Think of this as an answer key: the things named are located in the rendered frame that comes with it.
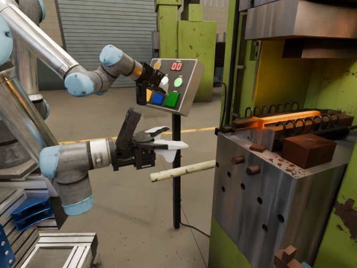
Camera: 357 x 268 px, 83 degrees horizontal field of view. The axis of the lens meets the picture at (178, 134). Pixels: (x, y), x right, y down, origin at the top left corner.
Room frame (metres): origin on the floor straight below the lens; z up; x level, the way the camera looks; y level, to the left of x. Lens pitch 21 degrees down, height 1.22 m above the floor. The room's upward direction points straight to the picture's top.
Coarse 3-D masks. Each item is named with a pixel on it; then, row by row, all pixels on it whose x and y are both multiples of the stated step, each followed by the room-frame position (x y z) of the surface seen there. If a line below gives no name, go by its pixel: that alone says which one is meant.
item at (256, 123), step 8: (304, 112) 0.78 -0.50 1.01; (312, 112) 0.78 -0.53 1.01; (240, 120) 0.66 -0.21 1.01; (248, 120) 0.66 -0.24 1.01; (256, 120) 0.66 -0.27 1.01; (264, 120) 0.67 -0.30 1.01; (272, 120) 0.69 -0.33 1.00; (232, 128) 0.65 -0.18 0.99; (240, 128) 0.65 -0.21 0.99; (248, 128) 0.65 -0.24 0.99; (256, 128) 0.66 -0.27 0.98
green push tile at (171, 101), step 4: (168, 92) 1.06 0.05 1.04; (168, 96) 1.04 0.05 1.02; (172, 96) 1.03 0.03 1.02; (176, 96) 1.01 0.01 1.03; (168, 100) 1.03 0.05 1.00; (172, 100) 1.01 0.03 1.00; (176, 100) 1.00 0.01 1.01; (164, 104) 1.03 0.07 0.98; (168, 104) 1.02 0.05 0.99; (172, 104) 1.00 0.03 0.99
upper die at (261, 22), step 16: (288, 0) 0.64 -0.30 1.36; (304, 0) 0.62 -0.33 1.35; (320, 0) 0.64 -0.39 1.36; (336, 0) 0.67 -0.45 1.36; (256, 16) 0.75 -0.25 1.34; (272, 16) 0.69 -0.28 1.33; (288, 16) 0.64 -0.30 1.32; (304, 16) 0.63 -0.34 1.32; (320, 16) 0.65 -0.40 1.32; (336, 16) 0.68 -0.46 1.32; (352, 16) 0.70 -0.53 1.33; (256, 32) 0.75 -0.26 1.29; (272, 32) 0.68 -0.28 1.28; (288, 32) 0.63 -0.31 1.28; (304, 32) 0.63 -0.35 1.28; (320, 32) 0.66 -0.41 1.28; (336, 32) 0.68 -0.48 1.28; (352, 32) 0.71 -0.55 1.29
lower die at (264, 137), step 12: (324, 120) 0.73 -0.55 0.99; (348, 120) 0.76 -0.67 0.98; (240, 132) 0.76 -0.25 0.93; (252, 132) 0.70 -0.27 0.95; (264, 132) 0.65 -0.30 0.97; (276, 132) 0.62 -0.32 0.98; (288, 132) 0.64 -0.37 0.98; (300, 132) 0.66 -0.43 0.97; (348, 132) 0.77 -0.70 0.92; (264, 144) 0.65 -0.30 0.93
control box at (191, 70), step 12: (156, 60) 1.26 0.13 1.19; (168, 60) 1.19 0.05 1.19; (180, 60) 1.14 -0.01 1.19; (192, 60) 1.08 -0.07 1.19; (168, 72) 1.14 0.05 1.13; (180, 72) 1.09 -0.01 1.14; (192, 72) 1.04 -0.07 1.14; (168, 84) 1.10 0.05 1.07; (192, 84) 1.04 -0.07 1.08; (180, 96) 1.01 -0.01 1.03; (192, 96) 1.04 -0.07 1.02; (156, 108) 1.15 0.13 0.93; (168, 108) 1.01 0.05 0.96; (180, 108) 0.97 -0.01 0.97
